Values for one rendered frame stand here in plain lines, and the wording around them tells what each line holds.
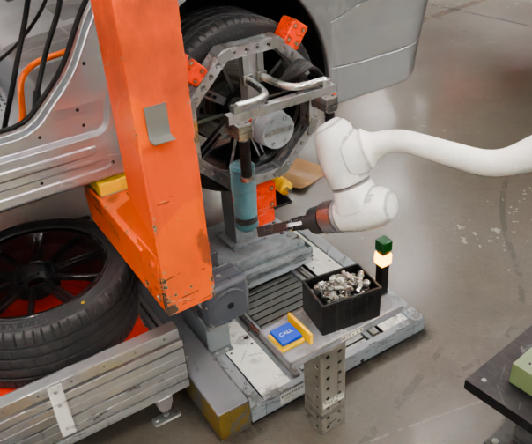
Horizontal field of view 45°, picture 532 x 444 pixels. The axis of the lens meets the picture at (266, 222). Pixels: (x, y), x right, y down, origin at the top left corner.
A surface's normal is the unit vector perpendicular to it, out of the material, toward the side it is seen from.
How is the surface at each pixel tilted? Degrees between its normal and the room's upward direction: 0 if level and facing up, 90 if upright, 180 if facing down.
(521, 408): 0
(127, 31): 90
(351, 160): 74
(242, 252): 0
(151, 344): 90
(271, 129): 90
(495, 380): 0
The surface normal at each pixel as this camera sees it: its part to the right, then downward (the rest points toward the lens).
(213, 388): -0.05, -0.83
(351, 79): 0.54, 0.44
